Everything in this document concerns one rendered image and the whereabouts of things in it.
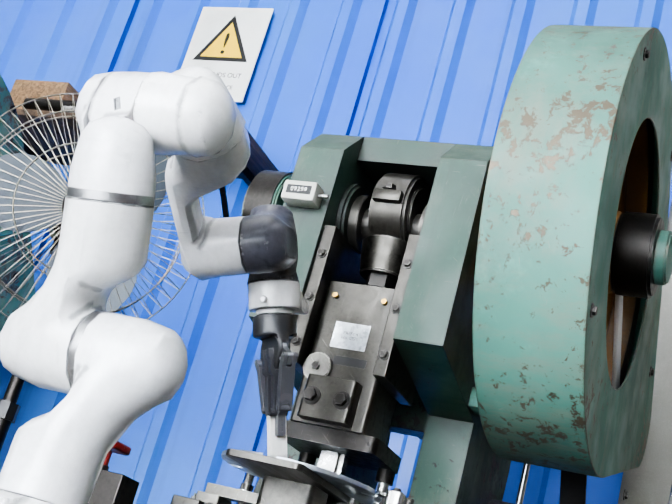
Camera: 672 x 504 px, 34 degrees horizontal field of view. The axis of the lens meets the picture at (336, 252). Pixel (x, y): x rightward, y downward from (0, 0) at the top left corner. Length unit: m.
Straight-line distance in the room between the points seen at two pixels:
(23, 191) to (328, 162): 0.79
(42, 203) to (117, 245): 1.27
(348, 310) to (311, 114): 1.80
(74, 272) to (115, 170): 0.13
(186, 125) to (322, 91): 2.45
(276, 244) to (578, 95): 0.53
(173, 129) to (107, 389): 0.34
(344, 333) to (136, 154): 0.80
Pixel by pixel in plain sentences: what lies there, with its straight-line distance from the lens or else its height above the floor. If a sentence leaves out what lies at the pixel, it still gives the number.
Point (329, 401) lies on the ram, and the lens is 1.99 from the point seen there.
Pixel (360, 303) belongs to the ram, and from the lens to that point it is 2.07.
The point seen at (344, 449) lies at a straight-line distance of 2.01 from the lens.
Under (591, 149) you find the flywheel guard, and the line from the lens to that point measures 1.73.
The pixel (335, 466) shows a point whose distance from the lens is 2.05.
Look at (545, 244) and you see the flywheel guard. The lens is 1.70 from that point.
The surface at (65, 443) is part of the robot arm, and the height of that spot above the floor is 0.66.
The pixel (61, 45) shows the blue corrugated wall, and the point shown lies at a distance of 4.57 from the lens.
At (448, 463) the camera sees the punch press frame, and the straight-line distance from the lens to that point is 2.20.
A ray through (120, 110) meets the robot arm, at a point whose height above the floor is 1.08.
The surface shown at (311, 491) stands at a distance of 1.89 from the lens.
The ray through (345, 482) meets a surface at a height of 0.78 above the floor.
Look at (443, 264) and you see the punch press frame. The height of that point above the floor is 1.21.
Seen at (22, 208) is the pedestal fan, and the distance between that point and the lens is 2.61.
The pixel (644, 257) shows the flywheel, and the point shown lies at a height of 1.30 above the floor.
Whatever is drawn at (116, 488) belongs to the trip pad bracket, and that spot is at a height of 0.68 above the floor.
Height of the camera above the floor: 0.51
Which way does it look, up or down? 20 degrees up
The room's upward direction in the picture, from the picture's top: 16 degrees clockwise
